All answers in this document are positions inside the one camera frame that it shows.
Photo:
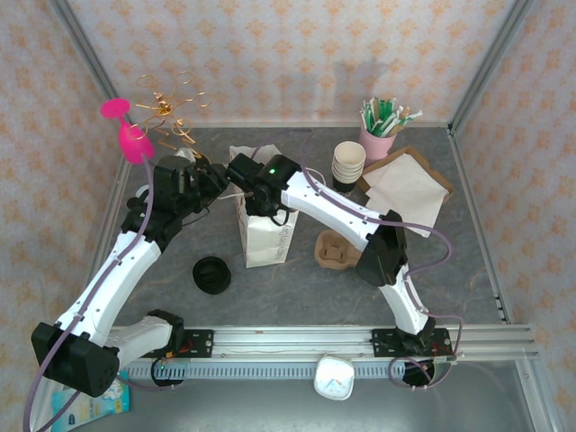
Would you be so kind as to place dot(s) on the white paper takeout bag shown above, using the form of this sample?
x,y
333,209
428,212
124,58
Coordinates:
x,y
265,243

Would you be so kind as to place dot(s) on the white paper napkin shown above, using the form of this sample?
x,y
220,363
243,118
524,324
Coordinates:
x,y
405,189

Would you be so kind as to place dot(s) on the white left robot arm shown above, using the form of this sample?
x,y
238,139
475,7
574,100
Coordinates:
x,y
112,279

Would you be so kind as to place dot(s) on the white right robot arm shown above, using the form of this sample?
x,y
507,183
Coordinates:
x,y
333,202

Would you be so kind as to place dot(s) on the blue wet wipes pack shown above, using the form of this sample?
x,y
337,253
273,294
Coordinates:
x,y
90,409

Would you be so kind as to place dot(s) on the pink plastic wine glass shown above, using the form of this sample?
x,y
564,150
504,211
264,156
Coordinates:
x,y
132,144

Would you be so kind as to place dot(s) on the stack of paper cups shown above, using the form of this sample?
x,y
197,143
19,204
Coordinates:
x,y
348,155

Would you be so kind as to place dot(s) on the stack of black cup lids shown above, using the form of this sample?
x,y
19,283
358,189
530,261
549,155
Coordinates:
x,y
211,276

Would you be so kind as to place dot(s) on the brown cardboard cup carrier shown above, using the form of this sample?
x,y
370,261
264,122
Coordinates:
x,y
335,252

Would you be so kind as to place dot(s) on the pink straw holder cup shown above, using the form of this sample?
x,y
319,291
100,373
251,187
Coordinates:
x,y
375,148

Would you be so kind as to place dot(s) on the green drinking straw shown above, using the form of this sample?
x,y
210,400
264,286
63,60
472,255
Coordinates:
x,y
385,112
366,116

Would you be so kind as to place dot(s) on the wooden stirrer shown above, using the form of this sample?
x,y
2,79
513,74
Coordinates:
x,y
400,122

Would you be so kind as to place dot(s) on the brown cardboard tray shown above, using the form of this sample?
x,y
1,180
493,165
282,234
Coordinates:
x,y
411,152

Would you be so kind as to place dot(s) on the paper wrapped straw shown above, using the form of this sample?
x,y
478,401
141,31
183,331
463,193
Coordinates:
x,y
411,117

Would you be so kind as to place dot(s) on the white timer device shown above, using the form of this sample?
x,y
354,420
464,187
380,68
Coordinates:
x,y
333,378

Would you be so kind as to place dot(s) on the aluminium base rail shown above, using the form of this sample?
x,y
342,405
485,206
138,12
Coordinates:
x,y
292,339

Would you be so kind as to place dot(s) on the aluminium frame post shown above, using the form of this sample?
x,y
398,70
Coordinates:
x,y
495,51
84,49

